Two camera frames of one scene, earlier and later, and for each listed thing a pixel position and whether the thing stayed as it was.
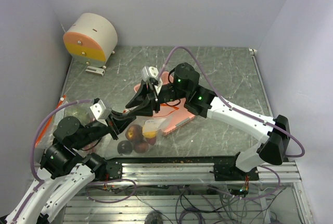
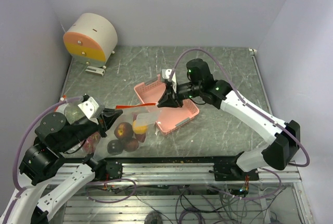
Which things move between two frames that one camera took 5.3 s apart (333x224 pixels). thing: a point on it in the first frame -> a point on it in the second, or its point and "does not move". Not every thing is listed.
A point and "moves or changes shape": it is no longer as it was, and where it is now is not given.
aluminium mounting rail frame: [189, 190] does not move
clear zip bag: [145, 138] moves or changes shape
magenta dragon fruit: [151, 141] -> [140, 137]
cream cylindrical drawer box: [90, 38] does not move
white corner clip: [252, 51] does not move
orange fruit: [149, 132] -> [139, 129]
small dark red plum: [141, 147] -> [130, 145]
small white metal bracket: [95, 71] does not move
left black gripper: [118, 125] -> [106, 119]
